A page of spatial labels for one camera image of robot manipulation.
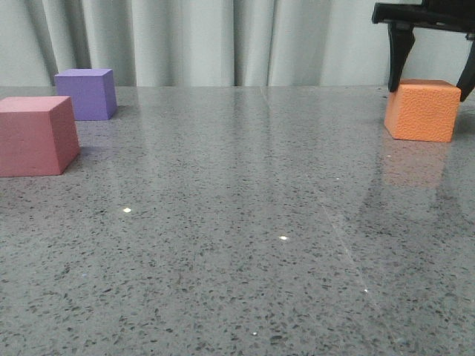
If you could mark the pink foam cube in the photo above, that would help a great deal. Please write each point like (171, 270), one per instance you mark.
(38, 135)

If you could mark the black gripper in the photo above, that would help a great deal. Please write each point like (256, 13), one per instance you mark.
(453, 16)

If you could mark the purple foam cube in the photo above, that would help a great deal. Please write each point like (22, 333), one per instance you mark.
(92, 92)

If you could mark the pale green curtain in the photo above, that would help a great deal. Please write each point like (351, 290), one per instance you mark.
(195, 43)

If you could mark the orange foam cube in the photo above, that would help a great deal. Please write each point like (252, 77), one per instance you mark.
(422, 110)

